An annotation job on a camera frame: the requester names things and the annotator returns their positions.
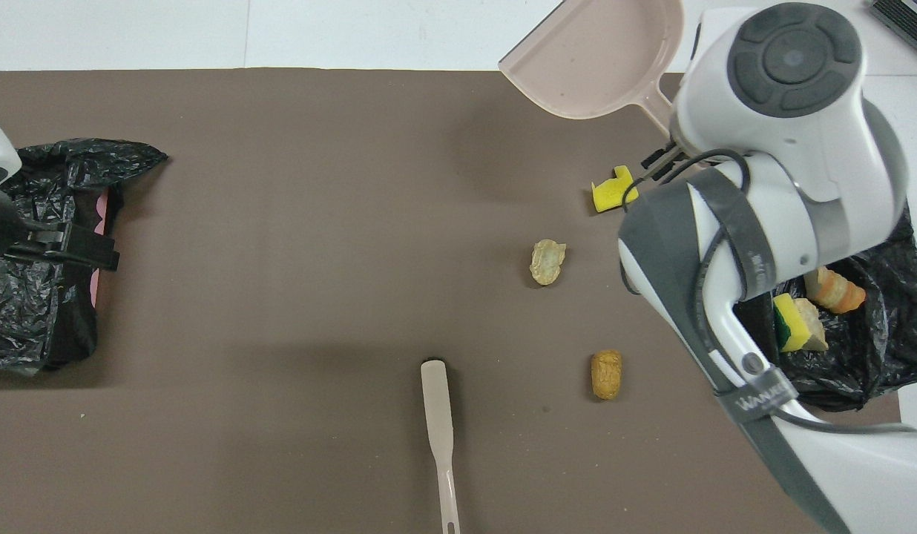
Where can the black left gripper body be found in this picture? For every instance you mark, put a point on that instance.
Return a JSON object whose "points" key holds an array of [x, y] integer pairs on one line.
{"points": [[21, 237]]}

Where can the large notched yellow sponge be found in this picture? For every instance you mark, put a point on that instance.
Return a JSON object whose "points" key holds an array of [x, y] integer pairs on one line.
{"points": [[610, 193]]}

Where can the beige plastic dustpan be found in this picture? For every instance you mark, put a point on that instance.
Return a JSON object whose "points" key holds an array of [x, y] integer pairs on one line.
{"points": [[599, 59]]}

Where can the pale bread chunk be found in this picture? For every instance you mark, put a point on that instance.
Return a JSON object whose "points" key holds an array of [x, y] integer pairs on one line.
{"points": [[547, 262], [816, 332]]}

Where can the small yellow sponge piece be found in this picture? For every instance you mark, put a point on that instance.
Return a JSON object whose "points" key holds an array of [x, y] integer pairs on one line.
{"points": [[789, 325]]}

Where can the striped orange bread piece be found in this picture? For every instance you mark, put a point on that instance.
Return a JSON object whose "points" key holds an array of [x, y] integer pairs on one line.
{"points": [[837, 291]]}

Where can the beige hand brush black bristles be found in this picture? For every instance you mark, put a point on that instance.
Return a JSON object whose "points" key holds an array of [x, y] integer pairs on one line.
{"points": [[435, 400]]}

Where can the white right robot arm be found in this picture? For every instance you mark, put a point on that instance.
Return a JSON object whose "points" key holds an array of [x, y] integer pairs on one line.
{"points": [[792, 148]]}

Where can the pink bin with black bag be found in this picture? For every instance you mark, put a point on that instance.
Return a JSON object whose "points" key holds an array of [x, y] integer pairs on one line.
{"points": [[50, 326]]}

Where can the black bag-lined trash bin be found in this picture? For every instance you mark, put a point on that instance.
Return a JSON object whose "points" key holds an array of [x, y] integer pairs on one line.
{"points": [[874, 356]]}

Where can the brown table mat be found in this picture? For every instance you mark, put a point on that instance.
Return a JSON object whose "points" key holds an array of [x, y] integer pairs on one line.
{"points": [[280, 222]]}

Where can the dark ribbed panel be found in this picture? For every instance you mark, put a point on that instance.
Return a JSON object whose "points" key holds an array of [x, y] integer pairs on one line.
{"points": [[907, 22]]}

